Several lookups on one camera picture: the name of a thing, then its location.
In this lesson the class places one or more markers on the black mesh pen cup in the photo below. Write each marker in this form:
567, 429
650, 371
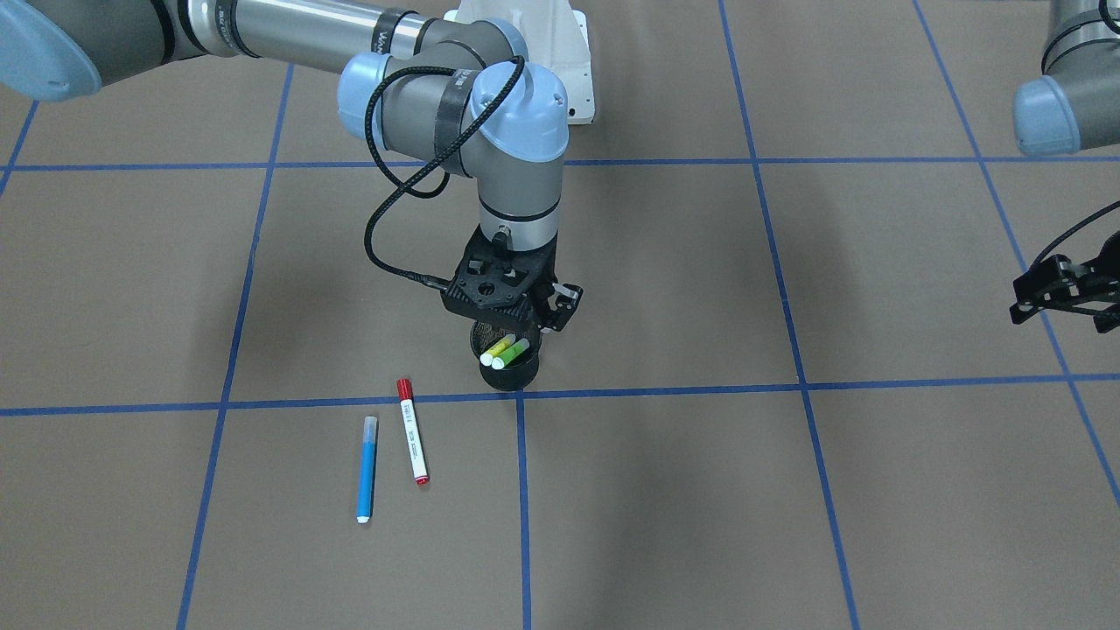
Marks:
520, 373

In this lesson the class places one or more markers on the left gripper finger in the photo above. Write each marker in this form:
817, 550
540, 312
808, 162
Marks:
1047, 285
1107, 321

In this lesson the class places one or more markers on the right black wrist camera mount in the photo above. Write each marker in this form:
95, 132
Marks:
518, 317

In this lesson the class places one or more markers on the green highlighter pen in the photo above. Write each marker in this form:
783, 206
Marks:
513, 352

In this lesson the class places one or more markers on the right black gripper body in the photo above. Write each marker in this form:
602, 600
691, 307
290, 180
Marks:
548, 300

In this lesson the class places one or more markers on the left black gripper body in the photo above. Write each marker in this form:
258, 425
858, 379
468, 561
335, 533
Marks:
1069, 282

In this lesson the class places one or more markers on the white pedestal column base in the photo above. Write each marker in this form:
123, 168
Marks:
558, 37

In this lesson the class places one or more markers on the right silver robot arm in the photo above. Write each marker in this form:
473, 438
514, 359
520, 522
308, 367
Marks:
425, 94

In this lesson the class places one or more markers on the yellow highlighter pen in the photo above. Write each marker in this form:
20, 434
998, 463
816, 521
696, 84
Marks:
501, 345

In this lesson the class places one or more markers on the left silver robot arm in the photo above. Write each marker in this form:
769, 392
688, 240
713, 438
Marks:
1071, 107

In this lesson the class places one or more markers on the blue marker pen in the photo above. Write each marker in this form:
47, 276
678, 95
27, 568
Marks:
368, 452

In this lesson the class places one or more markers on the red marker pen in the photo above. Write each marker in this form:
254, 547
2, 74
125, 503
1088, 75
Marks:
412, 432

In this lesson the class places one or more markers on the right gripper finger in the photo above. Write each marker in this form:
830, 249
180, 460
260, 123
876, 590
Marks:
561, 301

